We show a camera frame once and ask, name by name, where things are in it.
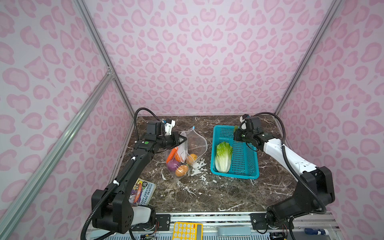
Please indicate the teal plastic basket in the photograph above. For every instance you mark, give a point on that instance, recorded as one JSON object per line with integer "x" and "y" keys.
{"x": 244, "y": 163}

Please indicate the purple toy onion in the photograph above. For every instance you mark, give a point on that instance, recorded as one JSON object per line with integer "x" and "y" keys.
{"x": 173, "y": 165}

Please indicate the grey flat case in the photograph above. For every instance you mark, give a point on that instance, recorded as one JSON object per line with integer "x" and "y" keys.
{"x": 234, "y": 231}

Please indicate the brown toy potato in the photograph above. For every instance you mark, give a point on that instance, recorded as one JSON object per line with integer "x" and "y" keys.
{"x": 182, "y": 170}

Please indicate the toy carrot with leaves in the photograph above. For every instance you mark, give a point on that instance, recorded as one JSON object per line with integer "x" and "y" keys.
{"x": 173, "y": 155}

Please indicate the blue white marker pen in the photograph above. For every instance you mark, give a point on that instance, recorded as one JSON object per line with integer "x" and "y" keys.
{"x": 318, "y": 232}

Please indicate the clear zip top bag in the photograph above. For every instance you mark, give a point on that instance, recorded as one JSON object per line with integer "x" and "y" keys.
{"x": 195, "y": 144}

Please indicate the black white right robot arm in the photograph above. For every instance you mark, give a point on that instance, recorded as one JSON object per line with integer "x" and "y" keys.
{"x": 314, "y": 189}

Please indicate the orange toy pumpkin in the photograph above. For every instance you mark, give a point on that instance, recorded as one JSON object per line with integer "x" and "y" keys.
{"x": 179, "y": 158}

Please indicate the orange toy bread roll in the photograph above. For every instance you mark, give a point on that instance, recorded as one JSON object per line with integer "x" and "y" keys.
{"x": 191, "y": 159}

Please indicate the colourful paperback book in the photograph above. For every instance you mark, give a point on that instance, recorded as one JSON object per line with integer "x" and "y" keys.
{"x": 142, "y": 192}

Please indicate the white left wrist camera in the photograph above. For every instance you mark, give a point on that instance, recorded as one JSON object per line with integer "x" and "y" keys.
{"x": 169, "y": 125}

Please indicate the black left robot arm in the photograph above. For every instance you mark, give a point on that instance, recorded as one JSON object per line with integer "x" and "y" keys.
{"x": 111, "y": 209}

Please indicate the aluminium diagonal frame bar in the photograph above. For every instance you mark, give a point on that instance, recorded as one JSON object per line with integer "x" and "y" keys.
{"x": 29, "y": 192}

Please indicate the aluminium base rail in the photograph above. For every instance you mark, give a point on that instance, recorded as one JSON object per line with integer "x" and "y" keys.
{"x": 211, "y": 221}

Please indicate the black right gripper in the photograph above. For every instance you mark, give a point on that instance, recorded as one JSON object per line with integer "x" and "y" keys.
{"x": 236, "y": 135}

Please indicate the aluminium frame corner post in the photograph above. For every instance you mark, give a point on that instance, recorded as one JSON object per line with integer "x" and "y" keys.
{"x": 327, "y": 21}
{"x": 91, "y": 27}

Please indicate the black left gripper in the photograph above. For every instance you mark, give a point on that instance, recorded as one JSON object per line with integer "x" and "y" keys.
{"x": 175, "y": 135}

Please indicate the aluminium frame corner post left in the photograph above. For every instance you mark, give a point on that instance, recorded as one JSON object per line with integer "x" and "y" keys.
{"x": 91, "y": 27}

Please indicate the yellow calculator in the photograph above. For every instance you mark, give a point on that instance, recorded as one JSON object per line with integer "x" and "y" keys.
{"x": 187, "y": 231}

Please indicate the green toy cabbage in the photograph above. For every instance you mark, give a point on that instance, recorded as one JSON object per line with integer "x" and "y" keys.
{"x": 223, "y": 158}

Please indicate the aluminium frame corner post right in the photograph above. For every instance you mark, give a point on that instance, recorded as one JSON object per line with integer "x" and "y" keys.
{"x": 327, "y": 21}

